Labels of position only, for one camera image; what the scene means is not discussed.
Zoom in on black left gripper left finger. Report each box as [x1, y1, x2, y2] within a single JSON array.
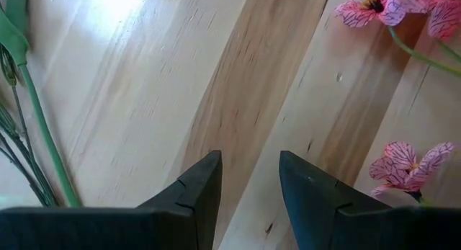
[[0, 151, 223, 250]]

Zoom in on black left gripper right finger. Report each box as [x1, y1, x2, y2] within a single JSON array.
[[279, 151, 461, 250]]

